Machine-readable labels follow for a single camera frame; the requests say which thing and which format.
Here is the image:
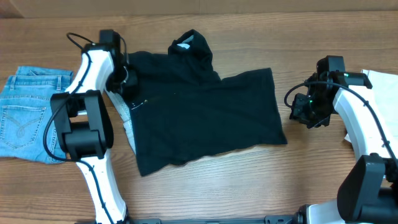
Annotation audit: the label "black shorts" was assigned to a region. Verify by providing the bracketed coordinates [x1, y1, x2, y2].
[108, 30, 287, 176]

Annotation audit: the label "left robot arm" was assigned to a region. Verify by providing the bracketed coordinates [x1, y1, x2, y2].
[49, 30, 138, 223]

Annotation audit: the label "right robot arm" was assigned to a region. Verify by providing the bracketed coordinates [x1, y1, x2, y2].
[289, 55, 397, 224]

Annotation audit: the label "white folded garment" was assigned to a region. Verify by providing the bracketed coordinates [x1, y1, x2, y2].
[341, 70, 397, 149]

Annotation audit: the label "blue denim jeans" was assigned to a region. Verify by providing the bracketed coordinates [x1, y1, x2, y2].
[1, 66, 73, 164]

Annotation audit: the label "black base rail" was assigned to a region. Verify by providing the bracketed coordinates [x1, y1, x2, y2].
[74, 213, 299, 224]

